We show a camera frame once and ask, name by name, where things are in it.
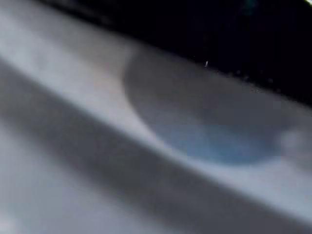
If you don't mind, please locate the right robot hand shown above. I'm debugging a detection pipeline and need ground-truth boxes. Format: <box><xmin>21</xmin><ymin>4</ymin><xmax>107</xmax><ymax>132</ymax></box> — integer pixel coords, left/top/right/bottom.
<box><xmin>36</xmin><ymin>0</ymin><xmax>312</xmax><ymax>108</ymax></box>

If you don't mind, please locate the blue garment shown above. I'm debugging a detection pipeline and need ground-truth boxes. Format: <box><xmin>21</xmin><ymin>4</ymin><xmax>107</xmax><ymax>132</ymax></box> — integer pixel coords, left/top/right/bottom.
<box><xmin>152</xmin><ymin>123</ymin><xmax>282</xmax><ymax>165</ymax></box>

